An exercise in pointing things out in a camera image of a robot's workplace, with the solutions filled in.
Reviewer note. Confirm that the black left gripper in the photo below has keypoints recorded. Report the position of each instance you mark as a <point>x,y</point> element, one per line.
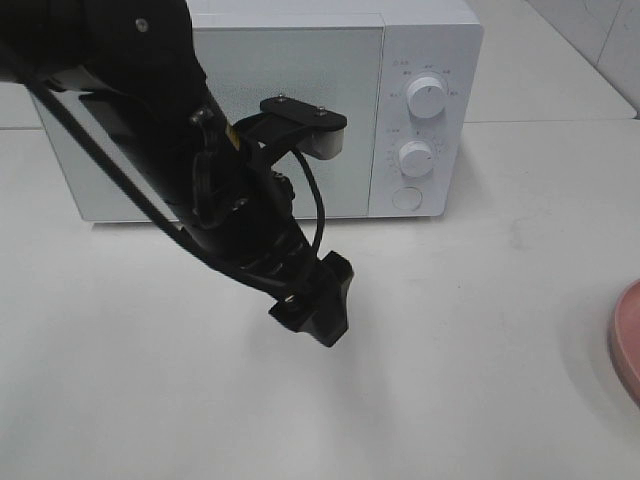
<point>244,213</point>

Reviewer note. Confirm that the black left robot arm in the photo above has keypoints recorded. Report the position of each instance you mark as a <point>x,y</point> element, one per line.
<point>123,79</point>

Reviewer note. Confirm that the white microwave knob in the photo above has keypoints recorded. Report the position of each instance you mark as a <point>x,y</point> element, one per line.
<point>426,95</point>
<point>416,159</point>

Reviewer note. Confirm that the white round door button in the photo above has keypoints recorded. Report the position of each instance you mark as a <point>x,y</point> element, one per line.
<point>407,199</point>

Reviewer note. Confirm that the white microwave oven body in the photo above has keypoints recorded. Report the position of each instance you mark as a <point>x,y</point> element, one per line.
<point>445,44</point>

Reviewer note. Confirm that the pink round plate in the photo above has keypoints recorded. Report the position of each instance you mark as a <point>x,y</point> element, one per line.
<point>623,340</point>

